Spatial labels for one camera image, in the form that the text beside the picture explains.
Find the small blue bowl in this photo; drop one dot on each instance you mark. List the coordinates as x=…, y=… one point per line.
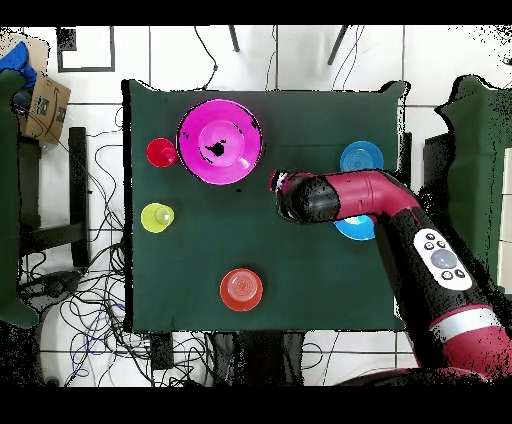
x=362, y=156

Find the large blue bowl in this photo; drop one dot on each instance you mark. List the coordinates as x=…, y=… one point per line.
x=356, y=231

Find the large pink bowl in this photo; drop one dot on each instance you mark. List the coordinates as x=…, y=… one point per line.
x=192, y=132

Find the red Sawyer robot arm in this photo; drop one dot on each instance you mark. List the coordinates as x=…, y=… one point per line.
x=368, y=192

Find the dark green tablecloth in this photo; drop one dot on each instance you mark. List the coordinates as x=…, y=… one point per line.
x=240, y=248

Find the orange bowl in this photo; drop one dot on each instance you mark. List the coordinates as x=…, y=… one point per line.
x=241, y=289

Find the red cup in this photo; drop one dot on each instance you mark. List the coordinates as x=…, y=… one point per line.
x=160, y=154

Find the yellow cup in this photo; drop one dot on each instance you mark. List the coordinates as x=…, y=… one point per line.
x=154, y=220

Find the dark tripod leg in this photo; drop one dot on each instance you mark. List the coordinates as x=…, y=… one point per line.
x=234, y=39
x=337, y=46

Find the black monitor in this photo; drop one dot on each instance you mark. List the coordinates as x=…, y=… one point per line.
x=436, y=168

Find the green cloth on side table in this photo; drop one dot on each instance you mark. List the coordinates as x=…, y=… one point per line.
x=476, y=160
x=8, y=200

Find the black power strip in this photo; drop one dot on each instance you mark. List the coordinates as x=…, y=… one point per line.
x=162, y=356

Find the white box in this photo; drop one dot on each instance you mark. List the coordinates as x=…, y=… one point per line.
x=507, y=200

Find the cardboard box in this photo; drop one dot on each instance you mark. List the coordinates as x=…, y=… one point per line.
x=46, y=108

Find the dark grey stand base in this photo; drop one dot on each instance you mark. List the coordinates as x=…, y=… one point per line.
x=52, y=286

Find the blue cloth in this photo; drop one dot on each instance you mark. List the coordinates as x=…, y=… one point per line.
x=18, y=60

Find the black chair frame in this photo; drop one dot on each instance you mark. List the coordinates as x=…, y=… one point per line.
x=78, y=180

